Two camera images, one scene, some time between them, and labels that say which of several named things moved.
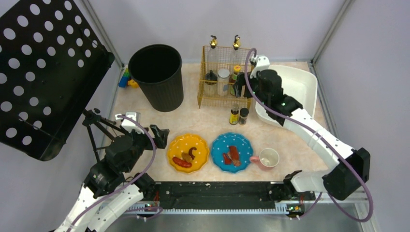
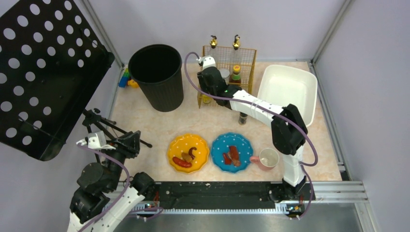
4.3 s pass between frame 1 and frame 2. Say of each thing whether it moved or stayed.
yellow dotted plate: stayed
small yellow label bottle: moved
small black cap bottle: stayed
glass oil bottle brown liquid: stayed
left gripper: moved
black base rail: stayed
